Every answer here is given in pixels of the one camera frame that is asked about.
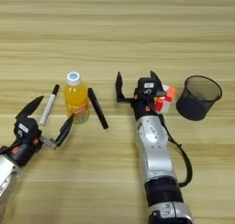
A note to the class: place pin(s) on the colourful puzzle cube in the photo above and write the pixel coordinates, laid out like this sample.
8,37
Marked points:
166,100

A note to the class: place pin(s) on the left gripper labelled black box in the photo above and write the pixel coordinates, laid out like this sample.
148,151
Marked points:
26,128

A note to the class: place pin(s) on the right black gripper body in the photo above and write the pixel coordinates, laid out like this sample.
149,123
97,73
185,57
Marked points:
140,106

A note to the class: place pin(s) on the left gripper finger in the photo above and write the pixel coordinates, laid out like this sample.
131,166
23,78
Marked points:
30,106
64,131

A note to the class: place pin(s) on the black mesh pen cup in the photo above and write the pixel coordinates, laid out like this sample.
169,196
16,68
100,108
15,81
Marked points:
195,103

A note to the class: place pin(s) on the orange juice bottle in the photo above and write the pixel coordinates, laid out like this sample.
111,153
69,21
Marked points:
76,102

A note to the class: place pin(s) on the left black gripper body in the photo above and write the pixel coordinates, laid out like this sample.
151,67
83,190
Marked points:
26,148

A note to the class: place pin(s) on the right gripper labelled black box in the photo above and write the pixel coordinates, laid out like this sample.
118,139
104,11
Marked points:
147,86

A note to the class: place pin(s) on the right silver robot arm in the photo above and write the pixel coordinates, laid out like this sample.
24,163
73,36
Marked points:
154,154

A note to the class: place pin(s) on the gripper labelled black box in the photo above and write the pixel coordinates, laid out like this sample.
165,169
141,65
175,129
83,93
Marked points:
147,86
26,128

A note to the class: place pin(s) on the white marker black cap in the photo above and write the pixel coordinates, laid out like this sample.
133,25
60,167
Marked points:
48,106

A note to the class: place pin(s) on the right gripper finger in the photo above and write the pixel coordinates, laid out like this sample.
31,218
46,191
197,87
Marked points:
119,87
157,79

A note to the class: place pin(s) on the black marker pen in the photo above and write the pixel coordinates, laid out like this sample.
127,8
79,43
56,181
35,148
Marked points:
98,108

